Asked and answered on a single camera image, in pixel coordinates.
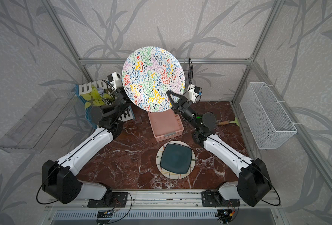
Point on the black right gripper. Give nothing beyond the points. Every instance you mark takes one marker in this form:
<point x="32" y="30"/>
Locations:
<point x="182" y="106"/>

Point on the colourful squiggle pattern plate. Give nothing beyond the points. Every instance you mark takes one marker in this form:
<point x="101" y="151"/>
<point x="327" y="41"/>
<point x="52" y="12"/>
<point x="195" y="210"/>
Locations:
<point x="148" y="73"/>

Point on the teal square plate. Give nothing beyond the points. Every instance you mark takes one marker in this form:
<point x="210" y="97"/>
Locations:
<point x="176" y="158"/>

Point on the white plaid striped round plate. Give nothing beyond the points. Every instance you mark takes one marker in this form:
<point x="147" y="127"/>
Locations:
<point x="170" y="175"/>

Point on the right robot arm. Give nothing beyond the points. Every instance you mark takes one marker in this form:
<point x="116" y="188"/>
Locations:
<point x="253" y="182"/>

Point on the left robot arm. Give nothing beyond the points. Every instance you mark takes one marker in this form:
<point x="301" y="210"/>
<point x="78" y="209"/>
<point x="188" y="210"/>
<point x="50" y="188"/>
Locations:
<point x="59" y="177"/>

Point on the pink perforated plastic basket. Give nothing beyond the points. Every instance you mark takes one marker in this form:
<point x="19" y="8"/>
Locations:
<point x="165" y="125"/>

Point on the blue white slatted crate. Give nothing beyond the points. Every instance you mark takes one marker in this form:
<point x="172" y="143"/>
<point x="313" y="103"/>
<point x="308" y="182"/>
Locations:
<point x="109" y="117"/>

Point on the potted plant variegated leaves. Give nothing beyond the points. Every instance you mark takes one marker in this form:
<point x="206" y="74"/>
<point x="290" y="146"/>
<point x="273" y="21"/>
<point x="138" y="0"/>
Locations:
<point x="98" y="97"/>

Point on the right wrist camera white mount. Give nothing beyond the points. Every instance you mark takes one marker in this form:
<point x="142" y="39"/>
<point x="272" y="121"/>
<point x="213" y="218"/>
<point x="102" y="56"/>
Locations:
<point x="193" y="92"/>

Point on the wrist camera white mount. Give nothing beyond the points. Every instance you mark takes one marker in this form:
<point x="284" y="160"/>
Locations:
<point x="115" y="80"/>
<point x="193" y="92"/>

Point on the black wire wall basket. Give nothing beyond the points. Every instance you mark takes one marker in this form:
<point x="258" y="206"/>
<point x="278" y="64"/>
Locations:
<point x="188" y="72"/>

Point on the light green scraper wooden handle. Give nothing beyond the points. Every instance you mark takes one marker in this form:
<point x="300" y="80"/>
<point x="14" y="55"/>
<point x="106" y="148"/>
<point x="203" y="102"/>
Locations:
<point x="235" y="121"/>

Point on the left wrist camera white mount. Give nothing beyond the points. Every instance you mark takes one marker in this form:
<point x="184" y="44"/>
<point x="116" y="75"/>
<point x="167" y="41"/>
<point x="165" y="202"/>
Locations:
<point x="115" y="80"/>

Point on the white mesh wall basket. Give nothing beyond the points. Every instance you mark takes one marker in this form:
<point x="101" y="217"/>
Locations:
<point x="268" y="121"/>

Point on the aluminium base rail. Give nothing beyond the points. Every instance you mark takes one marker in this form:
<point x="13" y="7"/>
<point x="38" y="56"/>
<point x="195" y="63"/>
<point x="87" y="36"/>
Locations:
<point x="166" y="207"/>

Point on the clear plastic wall shelf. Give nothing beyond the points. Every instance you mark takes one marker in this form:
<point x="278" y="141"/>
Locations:
<point x="36" y="128"/>

